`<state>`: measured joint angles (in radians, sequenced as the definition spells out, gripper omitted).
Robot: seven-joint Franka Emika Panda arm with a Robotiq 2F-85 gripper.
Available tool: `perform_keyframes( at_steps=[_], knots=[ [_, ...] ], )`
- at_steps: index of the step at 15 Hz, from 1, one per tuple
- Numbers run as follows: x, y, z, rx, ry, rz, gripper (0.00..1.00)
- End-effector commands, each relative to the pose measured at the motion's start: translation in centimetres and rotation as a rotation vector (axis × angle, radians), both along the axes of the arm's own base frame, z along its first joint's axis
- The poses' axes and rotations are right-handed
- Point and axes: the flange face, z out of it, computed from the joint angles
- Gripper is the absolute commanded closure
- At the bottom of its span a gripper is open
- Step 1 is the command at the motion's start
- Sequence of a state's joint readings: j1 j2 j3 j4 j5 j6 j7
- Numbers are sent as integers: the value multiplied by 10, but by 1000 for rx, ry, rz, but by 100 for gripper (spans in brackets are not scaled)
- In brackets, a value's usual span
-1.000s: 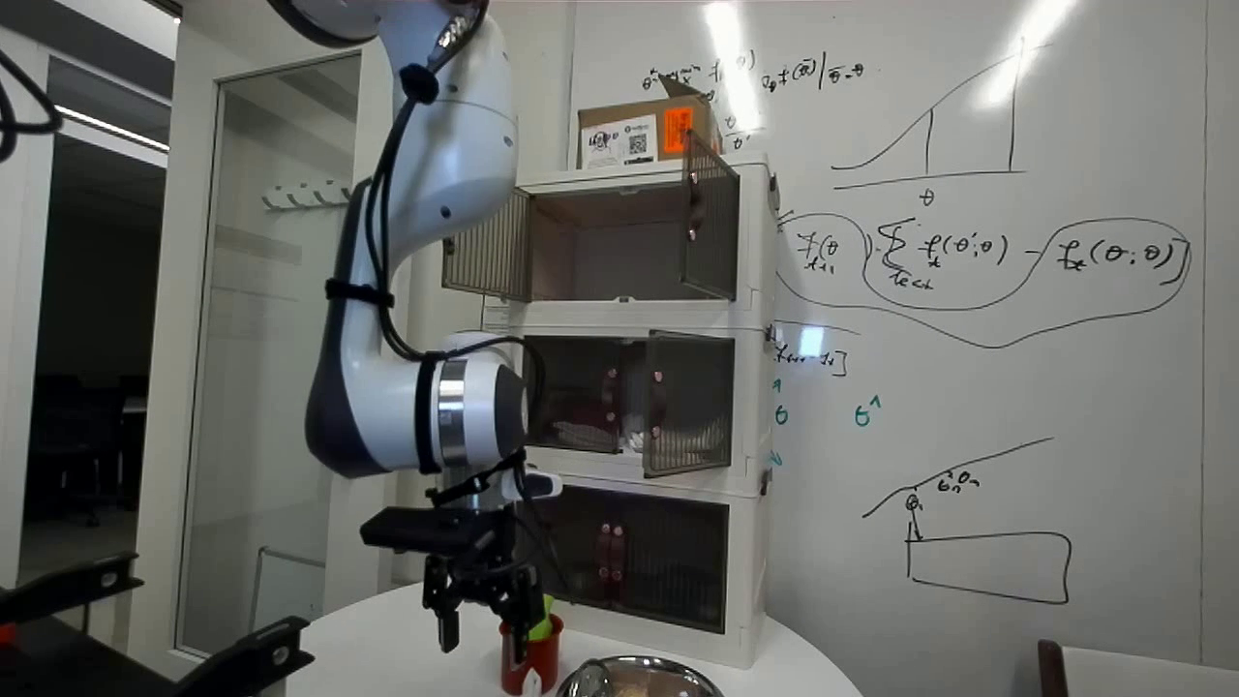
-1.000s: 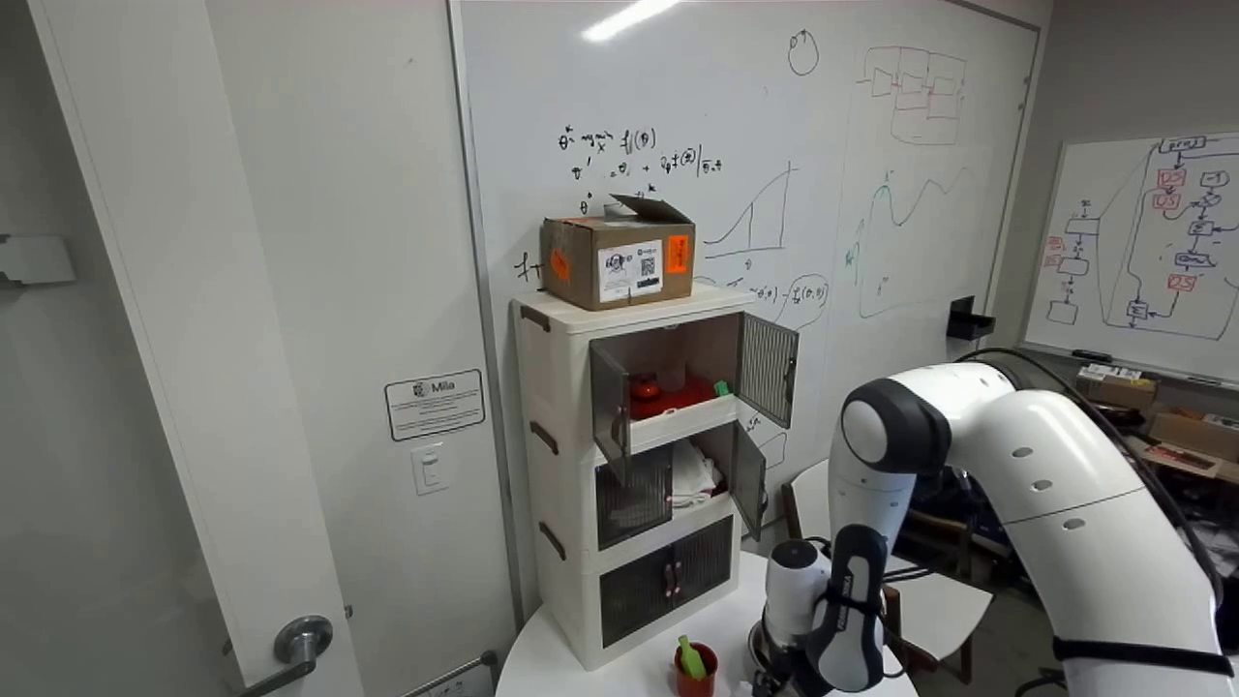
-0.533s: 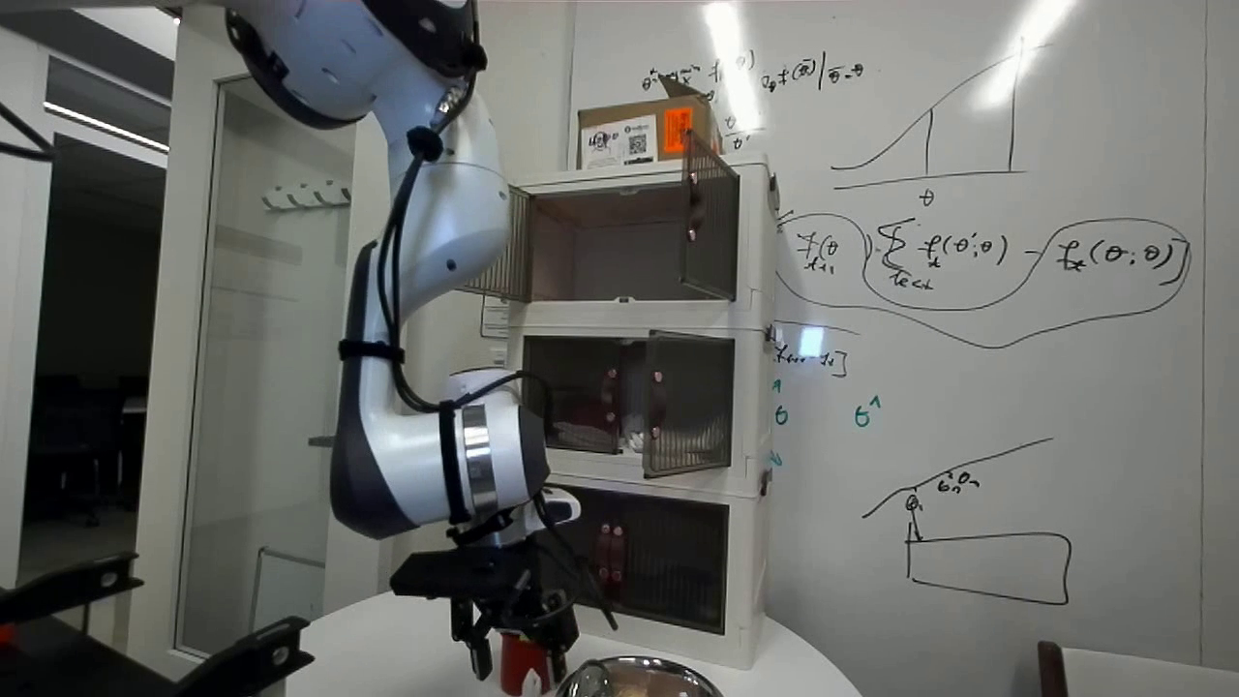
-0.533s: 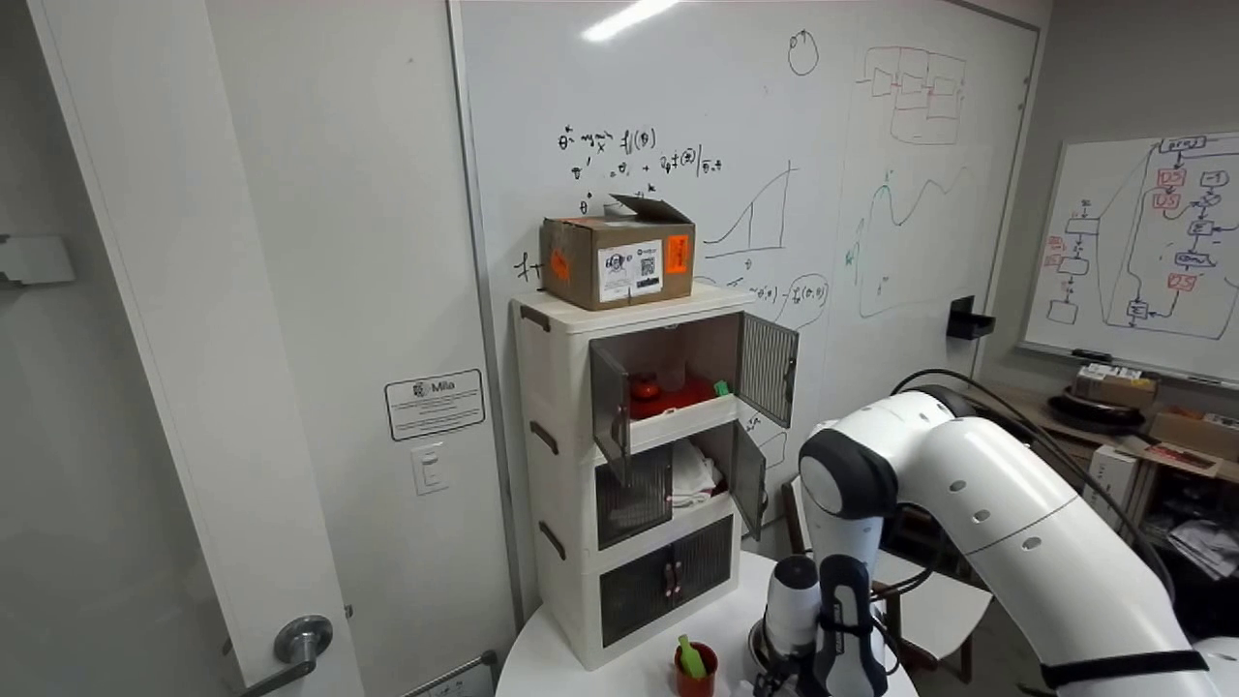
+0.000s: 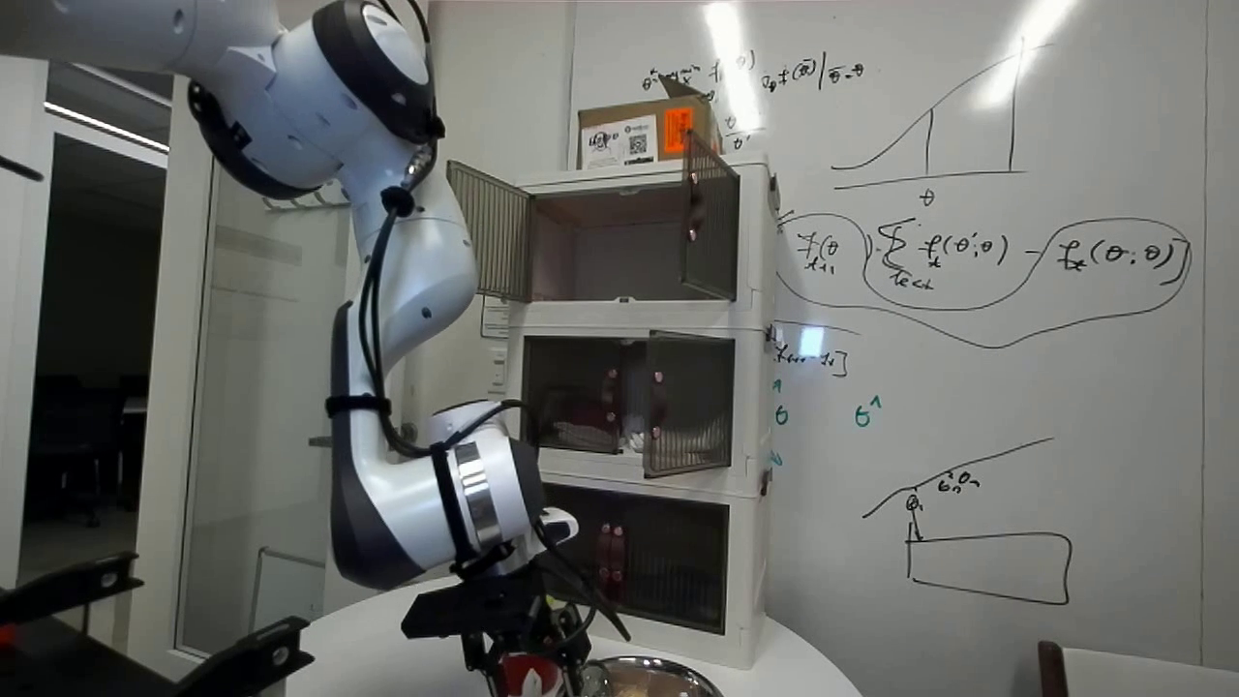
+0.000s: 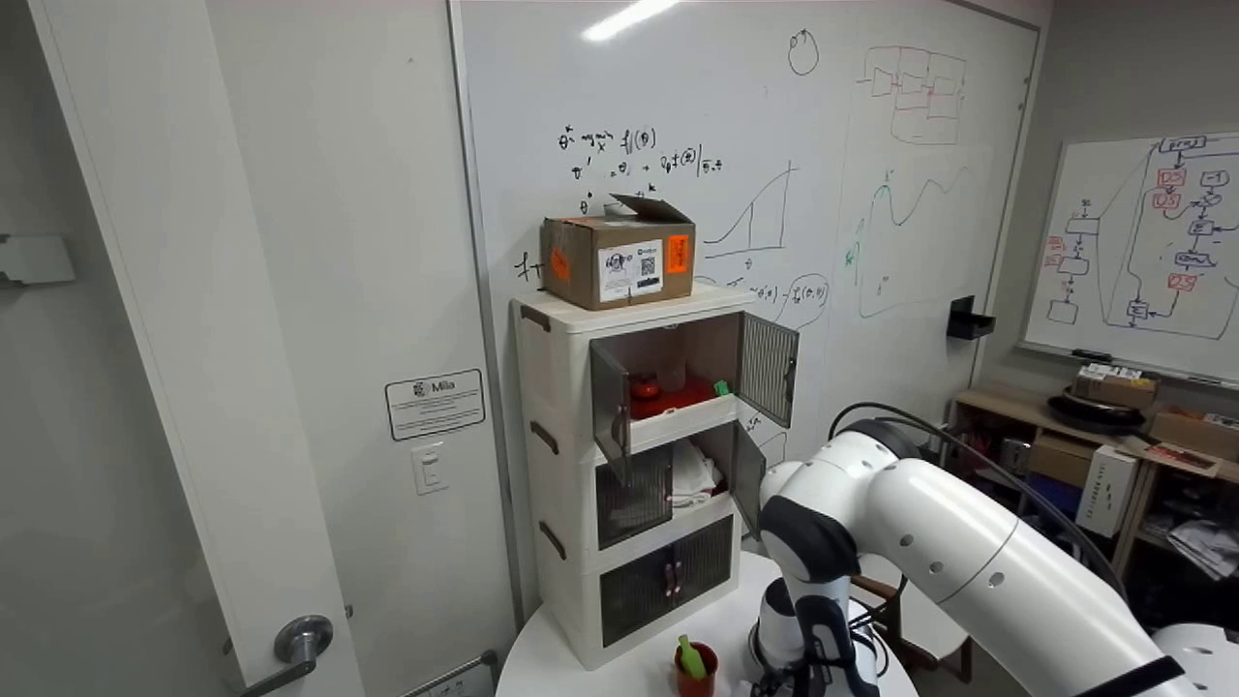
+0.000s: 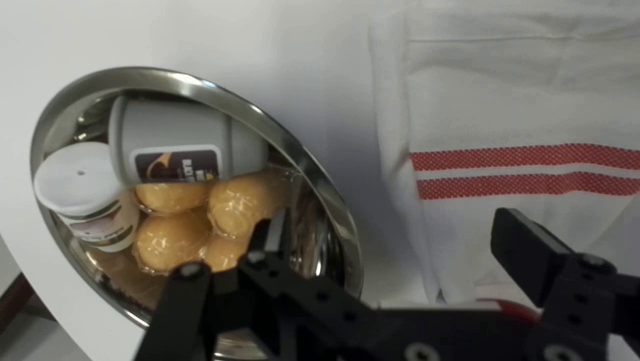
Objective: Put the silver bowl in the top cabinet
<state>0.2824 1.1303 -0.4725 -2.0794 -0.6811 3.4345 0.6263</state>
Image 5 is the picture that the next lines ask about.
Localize lowest grey mesh cabinet door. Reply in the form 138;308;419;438
539;482;735;640

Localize red bottles inside cabinet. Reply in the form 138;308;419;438
591;518;632;600

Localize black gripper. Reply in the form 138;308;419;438
398;543;610;674

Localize white three-tier cabinet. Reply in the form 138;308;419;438
490;158;779;674

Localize black clamp bar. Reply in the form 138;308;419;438
172;613;318;697
0;548;144;628

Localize white seat chair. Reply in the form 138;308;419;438
1033;634;1239;697

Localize brown cardboard box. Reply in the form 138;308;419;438
574;90;727;176

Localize middle grey mesh cabinet door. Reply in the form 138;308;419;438
638;327;738;482

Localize white wall sign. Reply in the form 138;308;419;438
477;294;521;343

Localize large wall whiteboard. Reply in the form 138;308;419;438
565;0;1239;697

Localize white door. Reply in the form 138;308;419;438
125;113;407;655

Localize silver metal bowl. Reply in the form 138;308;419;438
576;650;727;697

